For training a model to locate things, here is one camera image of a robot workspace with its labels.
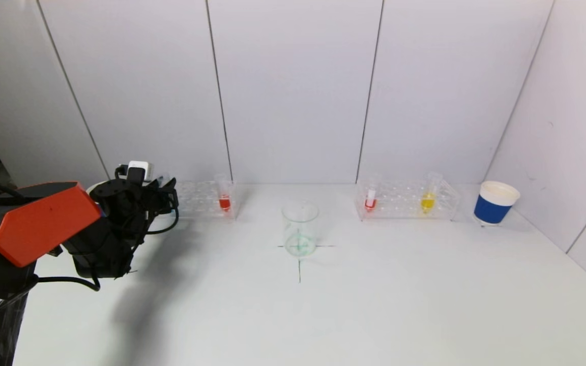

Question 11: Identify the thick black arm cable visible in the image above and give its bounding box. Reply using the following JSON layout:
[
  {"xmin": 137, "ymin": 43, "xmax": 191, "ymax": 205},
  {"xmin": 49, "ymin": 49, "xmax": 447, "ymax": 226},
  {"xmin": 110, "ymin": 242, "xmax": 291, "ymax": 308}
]
[{"xmin": 35, "ymin": 276, "xmax": 101, "ymax": 292}]

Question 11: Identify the test tube with yellow pigment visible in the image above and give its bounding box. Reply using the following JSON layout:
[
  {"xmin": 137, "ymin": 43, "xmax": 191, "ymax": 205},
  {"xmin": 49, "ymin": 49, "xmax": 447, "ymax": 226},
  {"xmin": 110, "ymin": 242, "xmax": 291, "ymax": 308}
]
[{"xmin": 420, "ymin": 172, "xmax": 444, "ymax": 214}]

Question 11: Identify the thin black camera cable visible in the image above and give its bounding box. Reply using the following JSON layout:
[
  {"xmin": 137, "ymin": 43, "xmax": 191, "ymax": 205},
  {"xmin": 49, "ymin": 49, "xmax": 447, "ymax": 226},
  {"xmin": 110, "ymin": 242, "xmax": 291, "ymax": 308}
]
[{"xmin": 143, "ymin": 193, "xmax": 180, "ymax": 235}]

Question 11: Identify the red pigment tube white label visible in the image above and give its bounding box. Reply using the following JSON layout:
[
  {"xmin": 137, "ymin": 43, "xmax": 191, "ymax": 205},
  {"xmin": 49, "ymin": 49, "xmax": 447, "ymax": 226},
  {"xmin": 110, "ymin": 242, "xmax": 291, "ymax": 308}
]
[{"xmin": 364, "ymin": 175, "xmax": 380, "ymax": 211}]

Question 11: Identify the clear acrylic test tube rack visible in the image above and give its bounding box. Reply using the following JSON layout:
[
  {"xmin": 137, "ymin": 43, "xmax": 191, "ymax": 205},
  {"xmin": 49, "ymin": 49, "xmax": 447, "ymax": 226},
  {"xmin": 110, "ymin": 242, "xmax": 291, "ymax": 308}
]
[
  {"xmin": 171, "ymin": 180, "xmax": 238, "ymax": 220},
  {"xmin": 355, "ymin": 179, "xmax": 461, "ymax": 222}
]

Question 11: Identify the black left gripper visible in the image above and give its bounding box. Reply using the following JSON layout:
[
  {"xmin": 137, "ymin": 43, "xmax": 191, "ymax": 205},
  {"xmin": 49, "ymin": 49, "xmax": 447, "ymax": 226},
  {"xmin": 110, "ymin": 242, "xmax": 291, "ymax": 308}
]
[{"xmin": 146, "ymin": 177, "xmax": 179, "ymax": 215}]

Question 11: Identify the clear glass beaker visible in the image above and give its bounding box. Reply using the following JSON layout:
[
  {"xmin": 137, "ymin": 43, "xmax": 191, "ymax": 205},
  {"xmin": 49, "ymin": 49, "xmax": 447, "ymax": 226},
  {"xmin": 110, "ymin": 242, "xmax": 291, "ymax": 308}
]
[{"xmin": 281, "ymin": 202, "xmax": 320, "ymax": 258}]

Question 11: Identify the test tube with red pigment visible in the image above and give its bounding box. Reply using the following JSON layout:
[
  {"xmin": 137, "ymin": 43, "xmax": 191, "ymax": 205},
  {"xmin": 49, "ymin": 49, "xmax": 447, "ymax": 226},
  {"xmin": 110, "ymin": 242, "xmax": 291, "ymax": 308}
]
[{"xmin": 215, "ymin": 174, "xmax": 233, "ymax": 212}]

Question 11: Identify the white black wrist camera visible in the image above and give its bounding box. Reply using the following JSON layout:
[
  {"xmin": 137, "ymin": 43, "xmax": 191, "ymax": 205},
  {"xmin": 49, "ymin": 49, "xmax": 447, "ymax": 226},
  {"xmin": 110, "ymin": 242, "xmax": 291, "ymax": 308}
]
[{"xmin": 127, "ymin": 161, "xmax": 154, "ymax": 184}]

